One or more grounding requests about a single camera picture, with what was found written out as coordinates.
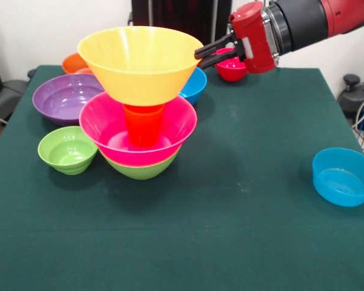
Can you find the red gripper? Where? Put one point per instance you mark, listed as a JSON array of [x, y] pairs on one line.
[[254, 36]]

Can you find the large orange bowl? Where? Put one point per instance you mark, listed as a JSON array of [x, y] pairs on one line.
[[139, 75]]

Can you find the orange cup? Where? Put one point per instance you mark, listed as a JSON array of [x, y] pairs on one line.
[[144, 127]]

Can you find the large pink bowl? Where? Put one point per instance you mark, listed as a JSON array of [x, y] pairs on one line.
[[100, 124]]

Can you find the medium green bowl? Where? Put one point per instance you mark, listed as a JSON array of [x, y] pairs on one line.
[[142, 171]]

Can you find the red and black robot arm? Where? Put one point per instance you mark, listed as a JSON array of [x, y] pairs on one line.
[[306, 21]]

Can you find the small pink-red bowl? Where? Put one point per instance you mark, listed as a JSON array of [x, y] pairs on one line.
[[230, 71]]

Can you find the medium blue bowl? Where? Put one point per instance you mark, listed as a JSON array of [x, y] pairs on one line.
[[195, 85]]

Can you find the black chair base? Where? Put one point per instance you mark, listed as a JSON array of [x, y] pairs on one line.
[[352, 100], [12, 91]]

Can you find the small orange bowl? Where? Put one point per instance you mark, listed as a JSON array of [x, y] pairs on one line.
[[74, 63]]

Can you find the purple bowl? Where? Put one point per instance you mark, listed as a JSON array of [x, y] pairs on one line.
[[60, 100]]

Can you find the dark green tablecloth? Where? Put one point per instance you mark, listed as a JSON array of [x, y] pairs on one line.
[[200, 227]]

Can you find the small blue bowl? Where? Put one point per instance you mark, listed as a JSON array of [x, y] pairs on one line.
[[342, 182]]

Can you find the small green bowl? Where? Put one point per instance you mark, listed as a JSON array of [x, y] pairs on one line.
[[65, 150]]

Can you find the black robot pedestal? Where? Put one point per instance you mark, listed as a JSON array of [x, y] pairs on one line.
[[182, 15]]

